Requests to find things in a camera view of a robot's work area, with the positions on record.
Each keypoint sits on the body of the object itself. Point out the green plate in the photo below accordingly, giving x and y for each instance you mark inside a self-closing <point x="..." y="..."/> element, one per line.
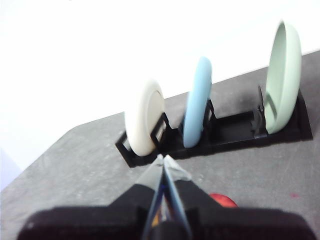
<point x="287" y="75"/>

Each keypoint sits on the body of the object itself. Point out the blue plate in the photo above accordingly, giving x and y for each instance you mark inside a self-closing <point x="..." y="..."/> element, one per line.
<point x="195" y="112"/>

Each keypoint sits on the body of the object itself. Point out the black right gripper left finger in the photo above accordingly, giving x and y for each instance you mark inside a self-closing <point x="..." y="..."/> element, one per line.
<point x="100" y="222"/>

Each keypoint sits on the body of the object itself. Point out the red yellow apple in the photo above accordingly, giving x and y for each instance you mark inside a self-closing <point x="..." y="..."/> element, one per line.
<point x="225" y="200"/>

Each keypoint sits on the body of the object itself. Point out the pale yellow plate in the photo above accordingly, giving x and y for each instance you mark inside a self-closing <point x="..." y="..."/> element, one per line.
<point x="140" y="120"/>

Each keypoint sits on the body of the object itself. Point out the black plate rack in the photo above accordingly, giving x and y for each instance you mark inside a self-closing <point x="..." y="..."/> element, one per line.
<point x="235" y="127"/>

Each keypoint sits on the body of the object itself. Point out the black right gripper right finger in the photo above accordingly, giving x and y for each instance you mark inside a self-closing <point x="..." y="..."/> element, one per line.
<point x="225" y="222"/>

